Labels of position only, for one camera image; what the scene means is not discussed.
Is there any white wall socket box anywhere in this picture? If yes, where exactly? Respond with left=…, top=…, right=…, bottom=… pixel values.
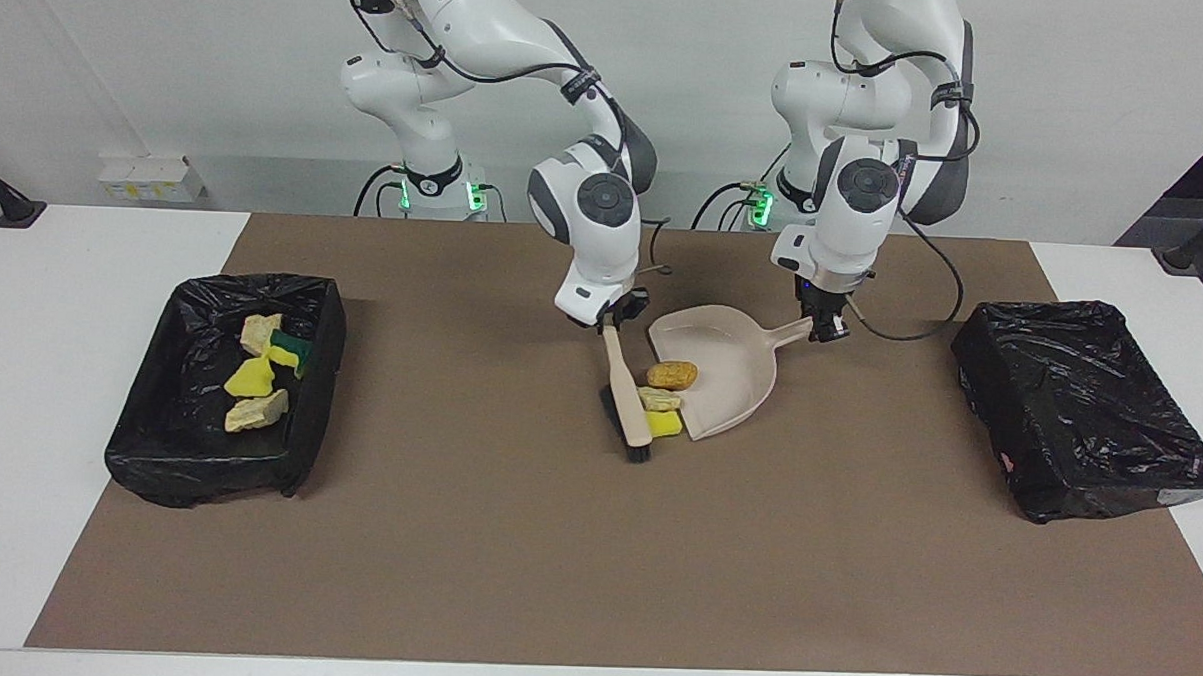
left=98, top=152, right=210, bottom=205

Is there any striped brown bread piece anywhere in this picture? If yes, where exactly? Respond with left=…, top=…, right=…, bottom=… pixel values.
left=239, top=312, right=285, bottom=358

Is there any yellow green sponge piece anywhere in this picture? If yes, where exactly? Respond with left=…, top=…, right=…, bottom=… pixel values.
left=265, top=328, right=315, bottom=379

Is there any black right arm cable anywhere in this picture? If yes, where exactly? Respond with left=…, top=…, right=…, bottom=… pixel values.
left=338, top=0, right=684, bottom=277

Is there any black base cable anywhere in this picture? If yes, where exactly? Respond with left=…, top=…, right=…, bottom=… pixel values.
left=353, top=162, right=406, bottom=219
left=690, top=131, right=796, bottom=234

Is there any black bagged bin pink mark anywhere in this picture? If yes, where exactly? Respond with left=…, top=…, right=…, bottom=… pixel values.
left=945, top=295, right=1203, bottom=530

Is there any beige plastic dustpan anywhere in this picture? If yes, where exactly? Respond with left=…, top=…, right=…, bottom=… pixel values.
left=643, top=302, right=817, bottom=446

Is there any brown bread nugget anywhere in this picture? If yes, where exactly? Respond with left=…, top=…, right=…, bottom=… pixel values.
left=646, top=360, right=700, bottom=392

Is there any black left base cable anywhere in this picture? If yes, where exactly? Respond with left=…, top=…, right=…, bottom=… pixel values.
left=690, top=131, right=796, bottom=234

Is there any black right base cable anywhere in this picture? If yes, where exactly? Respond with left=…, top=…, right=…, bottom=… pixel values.
left=353, top=162, right=406, bottom=219

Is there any black stand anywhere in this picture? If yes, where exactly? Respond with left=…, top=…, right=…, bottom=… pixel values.
left=0, top=147, right=50, bottom=231
left=1159, top=192, right=1203, bottom=275

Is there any brown table mat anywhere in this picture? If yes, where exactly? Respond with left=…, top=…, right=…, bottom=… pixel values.
left=25, top=205, right=1203, bottom=676

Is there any beige brush with black bristles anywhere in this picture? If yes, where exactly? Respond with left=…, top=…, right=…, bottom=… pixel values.
left=595, top=322, right=659, bottom=465

